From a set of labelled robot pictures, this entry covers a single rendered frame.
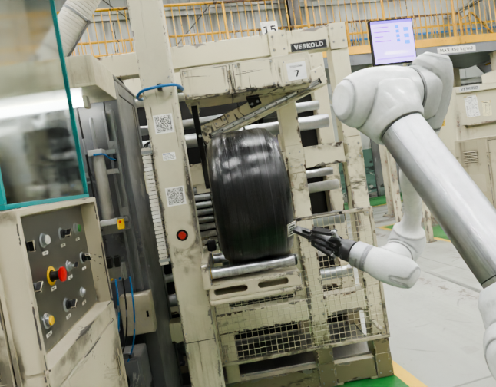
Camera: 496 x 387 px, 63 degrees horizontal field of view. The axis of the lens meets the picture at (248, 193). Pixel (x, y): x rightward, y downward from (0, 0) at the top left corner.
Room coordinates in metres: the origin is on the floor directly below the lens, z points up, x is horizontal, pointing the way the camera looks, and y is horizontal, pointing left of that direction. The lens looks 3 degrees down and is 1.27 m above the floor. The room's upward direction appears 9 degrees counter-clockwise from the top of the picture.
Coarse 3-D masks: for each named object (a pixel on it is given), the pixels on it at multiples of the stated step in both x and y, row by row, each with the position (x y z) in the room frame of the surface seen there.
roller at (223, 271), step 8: (280, 256) 1.57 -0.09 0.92; (288, 256) 1.57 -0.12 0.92; (232, 264) 1.56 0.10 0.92; (240, 264) 1.56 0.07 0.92; (248, 264) 1.55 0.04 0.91; (256, 264) 1.55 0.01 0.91; (264, 264) 1.55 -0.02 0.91; (272, 264) 1.55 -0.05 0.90; (280, 264) 1.56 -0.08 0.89; (288, 264) 1.56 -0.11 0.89; (296, 264) 1.57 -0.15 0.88; (216, 272) 1.54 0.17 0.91; (224, 272) 1.54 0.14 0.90; (232, 272) 1.55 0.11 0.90; (240, 272) 1.55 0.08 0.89; (248, 272) 1.55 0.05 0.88
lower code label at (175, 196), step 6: (180, 186) 1.61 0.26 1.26; (168, 192) 1.61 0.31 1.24; (174, 192) 1.61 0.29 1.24; (180, 192) 1.61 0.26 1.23; (168, 198) 1.61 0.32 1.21; (174, 198) 1.61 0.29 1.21; (180, 198) 1.61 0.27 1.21; (168, 204) 1.61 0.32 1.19; (174, 204) 1.61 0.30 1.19; (180, 204) 1.61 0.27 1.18
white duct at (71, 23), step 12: (72, 0) 1.87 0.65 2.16; (84, 0) 1.88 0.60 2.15; (96, 0) 1.91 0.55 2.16; (60, 12) 1.88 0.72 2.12; (72, 12) 1.87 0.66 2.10; (84, 12) 1.90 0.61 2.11; (60, 24) 1.87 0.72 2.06; (72, 24) 1.88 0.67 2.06; (84, 24) 1.93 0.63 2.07; (72, 36) 1.90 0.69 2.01
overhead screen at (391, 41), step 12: (372, 24) 5.06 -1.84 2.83; (384, 24) 5.10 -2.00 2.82; (396, 24) 5.13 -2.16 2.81; (408, 24) 5.17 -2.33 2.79; (372, 36) 5.06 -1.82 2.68; (384, 36) 5.09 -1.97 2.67; (396, 36) 5.13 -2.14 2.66; (408, 36) 5.16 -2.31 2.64; (372, 48) 5.06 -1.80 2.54; (384, 48) 5.09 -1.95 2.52; (396, 48) 5.12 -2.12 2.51; (408, 48) 5.16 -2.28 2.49; (372, 60) 5.09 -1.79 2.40; (384, 60) 5.08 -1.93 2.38; (396, 60) 5.12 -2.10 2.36; (408, 60) 5.15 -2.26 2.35
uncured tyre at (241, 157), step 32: (256, 128) 1.64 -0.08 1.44; (224, 160) 1.48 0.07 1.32; (256, 160) 1.47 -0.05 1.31; (224, 192) 1.44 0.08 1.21; (256, 192) 1.44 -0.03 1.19; (288, 192) 1.47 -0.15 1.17; (224, 224) 1.46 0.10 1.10; (256, 224) 1.45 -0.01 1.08; (224, 256) 1.60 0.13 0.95; (256, 256) 1.55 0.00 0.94
